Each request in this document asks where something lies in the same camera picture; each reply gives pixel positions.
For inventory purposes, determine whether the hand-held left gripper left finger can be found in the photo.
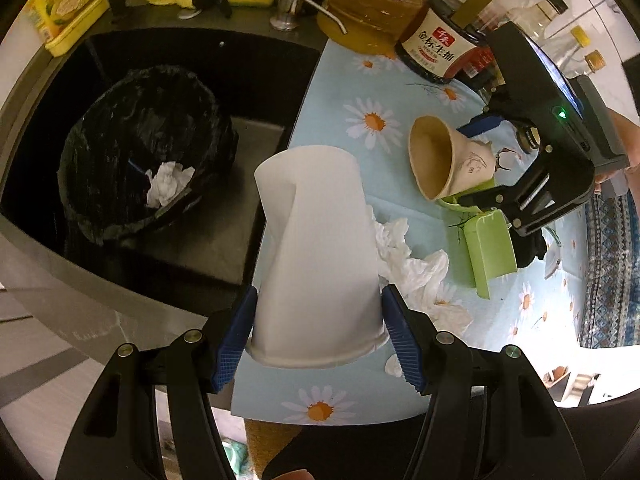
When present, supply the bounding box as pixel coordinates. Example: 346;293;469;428
55;285;261;480

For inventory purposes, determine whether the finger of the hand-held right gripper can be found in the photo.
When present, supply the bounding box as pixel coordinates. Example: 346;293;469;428
459;114;542;155
457;145;597;239

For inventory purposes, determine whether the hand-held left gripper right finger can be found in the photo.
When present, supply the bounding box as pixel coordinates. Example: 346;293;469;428
380;284;588;480

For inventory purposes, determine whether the green paper cup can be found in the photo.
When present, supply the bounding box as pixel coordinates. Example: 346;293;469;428
437;182;518;301

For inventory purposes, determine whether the brown paper cup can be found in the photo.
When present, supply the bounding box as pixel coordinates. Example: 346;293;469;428
408;116;501;202

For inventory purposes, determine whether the black fuzzy cloth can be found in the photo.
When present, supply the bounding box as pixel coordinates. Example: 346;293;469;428
515;230;551;270

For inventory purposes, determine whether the plain white paper cup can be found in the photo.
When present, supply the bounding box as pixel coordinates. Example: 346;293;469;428
252;145;391;368

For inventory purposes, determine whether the black-lined trash bin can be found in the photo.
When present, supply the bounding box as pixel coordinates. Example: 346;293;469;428
59;66;240;247

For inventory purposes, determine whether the person's right hand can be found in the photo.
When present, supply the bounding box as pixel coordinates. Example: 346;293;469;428
594;109;640;186

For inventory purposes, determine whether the beige label yellow cap bottle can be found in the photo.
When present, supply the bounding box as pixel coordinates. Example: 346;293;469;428
565;50;607;80

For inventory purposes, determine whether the crumpled white tissue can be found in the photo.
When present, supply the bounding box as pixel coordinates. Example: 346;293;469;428
146;161;196;208
367;205;473;336

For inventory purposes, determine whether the dark soy sauce bottle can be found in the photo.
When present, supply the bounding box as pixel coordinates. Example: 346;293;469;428
394;0;532;86

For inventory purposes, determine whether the clear bottle black cap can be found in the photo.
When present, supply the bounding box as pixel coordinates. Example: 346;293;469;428
520;0;571;33

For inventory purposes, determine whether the blue patterned cloth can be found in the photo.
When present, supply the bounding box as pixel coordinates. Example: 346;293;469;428
577;192;640;348

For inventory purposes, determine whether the daisy print tablecloth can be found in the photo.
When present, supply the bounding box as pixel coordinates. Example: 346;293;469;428
230;35;596;428

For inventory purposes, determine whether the large cooking oil bottle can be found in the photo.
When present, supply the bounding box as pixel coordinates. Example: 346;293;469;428
316;0;436;57

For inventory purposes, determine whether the black sink basin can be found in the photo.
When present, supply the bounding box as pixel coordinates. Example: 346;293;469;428
0;25;321;311

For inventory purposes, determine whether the yellow plastic box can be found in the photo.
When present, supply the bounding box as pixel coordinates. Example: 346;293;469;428
25;0;111;58

